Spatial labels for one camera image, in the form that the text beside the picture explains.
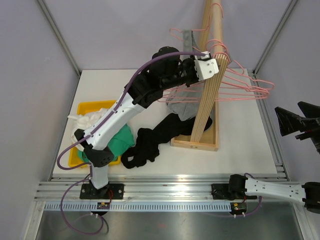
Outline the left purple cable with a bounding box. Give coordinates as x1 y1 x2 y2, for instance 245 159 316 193
57 51 208 235

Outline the green tank top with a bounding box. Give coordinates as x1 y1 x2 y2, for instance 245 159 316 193
71 124 135 165

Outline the right aluminium frame post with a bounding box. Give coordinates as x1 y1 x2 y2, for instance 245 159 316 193
254 0 300 73

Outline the yellow plastic tray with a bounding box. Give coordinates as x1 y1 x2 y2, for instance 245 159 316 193
68 100 126 167

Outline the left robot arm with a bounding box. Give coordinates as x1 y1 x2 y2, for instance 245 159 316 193
74 46 199 199

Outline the aluminium frame post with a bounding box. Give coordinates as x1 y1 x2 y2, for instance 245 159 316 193
37 0 82 78
254 0 300 73

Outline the slotted cable duct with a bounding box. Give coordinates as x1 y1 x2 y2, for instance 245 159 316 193
44 201 231 212

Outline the wooden hanger rack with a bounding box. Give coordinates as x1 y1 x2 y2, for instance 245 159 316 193
170 0 230 152

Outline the white tank top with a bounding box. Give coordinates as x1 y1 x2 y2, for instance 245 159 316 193
67 108 108 144

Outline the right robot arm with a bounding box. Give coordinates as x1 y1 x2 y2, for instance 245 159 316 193
211 101 320 215

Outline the left aluminium frame post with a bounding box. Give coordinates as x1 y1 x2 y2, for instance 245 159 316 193
37 0 82 78

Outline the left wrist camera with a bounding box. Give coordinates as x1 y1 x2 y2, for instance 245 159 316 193
193 51 220 82

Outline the grey tank top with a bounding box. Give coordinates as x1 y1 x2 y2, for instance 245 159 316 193
166 29 204 121

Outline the aluminium mounting rail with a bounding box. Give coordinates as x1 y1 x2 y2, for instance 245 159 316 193
34 177 300 201

